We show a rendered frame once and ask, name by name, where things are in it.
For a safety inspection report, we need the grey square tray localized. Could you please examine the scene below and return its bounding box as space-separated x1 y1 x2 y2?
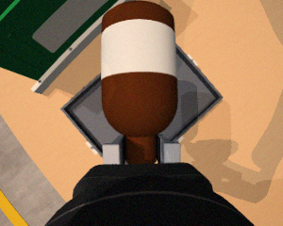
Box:
60 44 224 158

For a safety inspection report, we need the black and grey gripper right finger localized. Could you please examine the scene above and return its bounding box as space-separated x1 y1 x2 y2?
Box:
156 134 180 163

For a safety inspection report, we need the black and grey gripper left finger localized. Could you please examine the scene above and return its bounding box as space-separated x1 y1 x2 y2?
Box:
103 135 126 165

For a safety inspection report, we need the brown bottle with white label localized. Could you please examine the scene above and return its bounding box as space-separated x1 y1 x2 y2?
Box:
101 0 178 164

